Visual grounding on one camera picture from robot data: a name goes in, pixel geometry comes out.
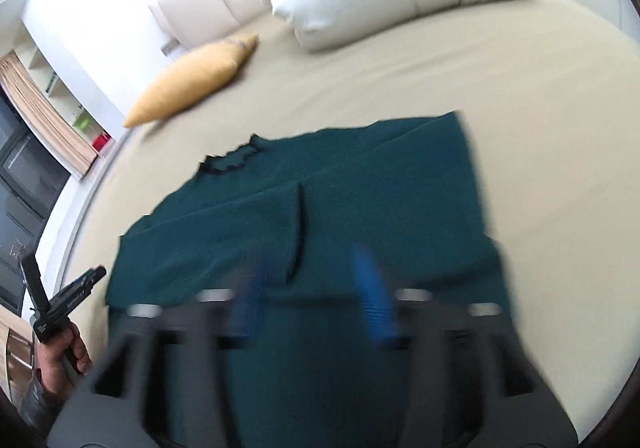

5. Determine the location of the dark window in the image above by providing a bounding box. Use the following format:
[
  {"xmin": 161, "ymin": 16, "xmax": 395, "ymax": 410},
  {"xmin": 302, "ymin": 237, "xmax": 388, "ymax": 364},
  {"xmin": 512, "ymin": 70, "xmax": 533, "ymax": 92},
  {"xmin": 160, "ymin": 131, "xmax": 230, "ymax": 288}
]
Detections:
[{"xmin": 0, "ymin": 88, "xmax": 68, "ymax": 316}]

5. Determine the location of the yellow cushion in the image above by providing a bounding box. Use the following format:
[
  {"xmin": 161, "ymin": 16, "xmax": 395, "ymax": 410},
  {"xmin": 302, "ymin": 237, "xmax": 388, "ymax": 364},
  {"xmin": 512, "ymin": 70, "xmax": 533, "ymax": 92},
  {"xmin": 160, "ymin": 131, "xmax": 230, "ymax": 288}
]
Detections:
[{"xmin": 122, "ymin": 33, "xmax": 261, "ymax": 129}]

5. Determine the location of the person's left hand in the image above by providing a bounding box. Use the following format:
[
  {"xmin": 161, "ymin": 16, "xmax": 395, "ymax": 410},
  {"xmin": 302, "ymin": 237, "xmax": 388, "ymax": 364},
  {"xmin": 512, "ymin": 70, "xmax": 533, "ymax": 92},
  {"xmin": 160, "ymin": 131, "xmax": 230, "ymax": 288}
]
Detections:
[{"xmin": 34, "ymin": 323, "xmax": 93, "ymax": 391}]

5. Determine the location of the white wall shelf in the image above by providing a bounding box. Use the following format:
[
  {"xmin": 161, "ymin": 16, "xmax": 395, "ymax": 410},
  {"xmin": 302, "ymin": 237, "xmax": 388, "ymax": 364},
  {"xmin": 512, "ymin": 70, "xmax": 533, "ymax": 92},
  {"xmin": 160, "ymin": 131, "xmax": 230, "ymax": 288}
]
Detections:
[{"xmin": 27, "ymin": 43, "xmax": 113, "ymax": 156}]

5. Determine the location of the beige bed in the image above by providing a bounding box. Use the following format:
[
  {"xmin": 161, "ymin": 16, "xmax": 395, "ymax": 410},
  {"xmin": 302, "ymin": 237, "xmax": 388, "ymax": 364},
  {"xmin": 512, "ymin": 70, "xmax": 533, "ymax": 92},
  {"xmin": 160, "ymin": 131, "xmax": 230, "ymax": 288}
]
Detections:
[{"xmin": 50, "ymin": 0, "xmax": 638, "ymax": 448}]

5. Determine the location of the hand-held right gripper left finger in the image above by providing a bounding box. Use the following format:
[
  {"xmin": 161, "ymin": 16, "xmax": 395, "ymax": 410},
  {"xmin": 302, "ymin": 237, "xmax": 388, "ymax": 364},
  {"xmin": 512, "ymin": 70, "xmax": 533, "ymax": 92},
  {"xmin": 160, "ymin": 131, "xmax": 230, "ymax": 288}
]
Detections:
[{"xmin": 90, "ymin": 255, "xmax": 273, "ymax": 436}]

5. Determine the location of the dark green knit top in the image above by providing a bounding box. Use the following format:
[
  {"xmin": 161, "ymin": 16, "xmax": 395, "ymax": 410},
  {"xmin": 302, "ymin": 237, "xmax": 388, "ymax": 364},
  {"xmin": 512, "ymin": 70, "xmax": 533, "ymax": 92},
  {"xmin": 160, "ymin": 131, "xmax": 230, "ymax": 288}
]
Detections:
[{"xmin": 104, "ymin": 111, "xmax": 516, "ymax": 448}]

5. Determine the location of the person's left forearm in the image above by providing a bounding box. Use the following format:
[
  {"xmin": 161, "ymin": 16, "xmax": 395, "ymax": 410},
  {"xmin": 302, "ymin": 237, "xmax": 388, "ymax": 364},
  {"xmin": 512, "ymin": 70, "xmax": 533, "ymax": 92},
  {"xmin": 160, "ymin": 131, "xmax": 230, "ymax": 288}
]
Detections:
[{"xmin": 19, "ymin": 368, "xmax": 76, "ymax": 444}]

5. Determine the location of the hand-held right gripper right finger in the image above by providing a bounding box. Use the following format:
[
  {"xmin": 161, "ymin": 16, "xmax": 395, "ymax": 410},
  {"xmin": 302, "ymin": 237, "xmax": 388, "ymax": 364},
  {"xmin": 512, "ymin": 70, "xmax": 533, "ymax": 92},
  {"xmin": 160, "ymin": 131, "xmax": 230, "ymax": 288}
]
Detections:
[{"xmin": 350, "ymin": 243, "xmax": 538, "ymax": 439}]

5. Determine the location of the beige curtain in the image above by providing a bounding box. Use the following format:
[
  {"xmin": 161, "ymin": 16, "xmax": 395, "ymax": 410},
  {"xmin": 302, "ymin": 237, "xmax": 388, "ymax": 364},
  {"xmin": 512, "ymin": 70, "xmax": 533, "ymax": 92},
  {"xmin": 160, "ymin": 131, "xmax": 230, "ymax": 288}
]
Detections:
[{"xmin": 0, "ymin": 53, "xmax": 98, "ymax": 179}]

